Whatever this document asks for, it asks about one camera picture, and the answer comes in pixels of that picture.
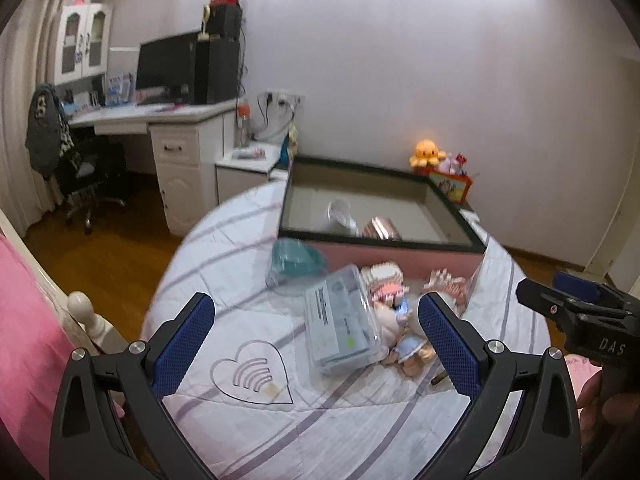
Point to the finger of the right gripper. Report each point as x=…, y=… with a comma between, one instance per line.
x=589, y=291
x=559, y=307

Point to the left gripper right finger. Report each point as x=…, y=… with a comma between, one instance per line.
x=521, y=422

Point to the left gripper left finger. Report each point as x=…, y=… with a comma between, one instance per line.
x=109, y=420

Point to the pink pastel block figure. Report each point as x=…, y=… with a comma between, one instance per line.
x=454, y=290

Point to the small doll blue dress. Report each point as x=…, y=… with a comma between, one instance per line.
x=406, y=349

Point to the white pink block cat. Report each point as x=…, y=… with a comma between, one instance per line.
x=385, y=284

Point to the rose gold metal canister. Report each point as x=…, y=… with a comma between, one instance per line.
x=381, y=228

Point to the clear plastic card box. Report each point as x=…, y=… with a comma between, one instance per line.
x=342, y=329

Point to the white cup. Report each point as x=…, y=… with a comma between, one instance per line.
x=340, y=216

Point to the person right hand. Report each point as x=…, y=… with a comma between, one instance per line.
x=587, y=404

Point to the low black white cabinet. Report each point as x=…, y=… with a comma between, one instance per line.
x=469, y=213

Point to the pink bedding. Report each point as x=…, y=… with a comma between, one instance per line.
x=37, y=337

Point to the red cartoon storage box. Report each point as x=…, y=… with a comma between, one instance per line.
x=453, y=186

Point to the striped white table cover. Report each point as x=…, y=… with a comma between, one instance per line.
x=252, y=405

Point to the orange octopus plush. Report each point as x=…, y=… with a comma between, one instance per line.
x=426, y=155

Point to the pink storage box black rim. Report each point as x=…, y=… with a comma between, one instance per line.
x=367, y=215

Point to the black office chair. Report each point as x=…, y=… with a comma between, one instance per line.
x=89, y=176

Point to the snack bag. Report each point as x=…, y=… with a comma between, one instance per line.
x=289, y=146

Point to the white bedside cabinet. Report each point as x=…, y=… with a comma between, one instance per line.
x=245, y=168

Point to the white computer desk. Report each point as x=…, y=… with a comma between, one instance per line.
x=187, y=141

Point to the orange lid water bottle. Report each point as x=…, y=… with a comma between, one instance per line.
x=242, y=126

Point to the black computer monitor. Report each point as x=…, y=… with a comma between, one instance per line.
x=169, y=64

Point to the beige curtain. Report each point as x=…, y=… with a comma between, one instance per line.
x=26, y=50

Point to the white glass door cabinet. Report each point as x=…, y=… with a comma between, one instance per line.
x=82, y=43

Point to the small black speaker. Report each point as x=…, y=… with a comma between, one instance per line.
x=225, y=21

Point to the wall power outlet strip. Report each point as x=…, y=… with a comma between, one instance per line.
x=282, y=97

